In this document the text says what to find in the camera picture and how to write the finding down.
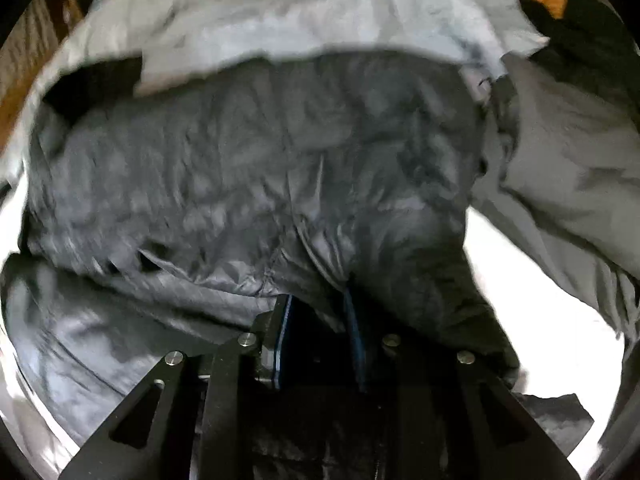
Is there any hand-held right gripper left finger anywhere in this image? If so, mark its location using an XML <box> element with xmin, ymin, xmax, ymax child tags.
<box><xmin>57</xmin><ymin>294</ymin><xmax>293</xmax><ymax>480</ymax></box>

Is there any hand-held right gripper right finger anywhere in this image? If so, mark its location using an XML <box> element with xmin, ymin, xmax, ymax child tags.
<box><xmin>342</xmin><ymin>285</ymin><xmax>583</xmax><ymax>480</ymax></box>

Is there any black quilted down jacket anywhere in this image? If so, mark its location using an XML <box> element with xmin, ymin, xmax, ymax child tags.
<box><xmin>0</xmin><ymin>52</ymin><xmax>596</xmax><ymax>480</ymax></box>

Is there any white bed sheet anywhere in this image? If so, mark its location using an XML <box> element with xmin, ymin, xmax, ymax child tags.
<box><xmin>462</xmin><ymin>205</ymin><xmax>631</xmax><ymax>461</ymax></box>

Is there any grey jacket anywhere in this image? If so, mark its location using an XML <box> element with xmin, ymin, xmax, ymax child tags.
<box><xmin>470</xmin><ymin>52</ymin><xmax>640</xmax><ymax>341</ymax></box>

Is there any light blue duvet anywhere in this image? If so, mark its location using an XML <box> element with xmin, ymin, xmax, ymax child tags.
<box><xmin>30</xmin><ymin>0</ymin><xmax>551</xmax><ymax>96</ymax></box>

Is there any black puffer coat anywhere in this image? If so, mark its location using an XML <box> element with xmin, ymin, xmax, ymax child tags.
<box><xmin>520</xmin><ymin>0</ymin><xmax>640</xmax><ymax>66</ymax></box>

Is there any wooden bunk bed frame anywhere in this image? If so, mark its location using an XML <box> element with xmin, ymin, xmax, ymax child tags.
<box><xmin>0</xmin><ymin>0</ymin><xmax>96</xmax><ymax>131</ymax></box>

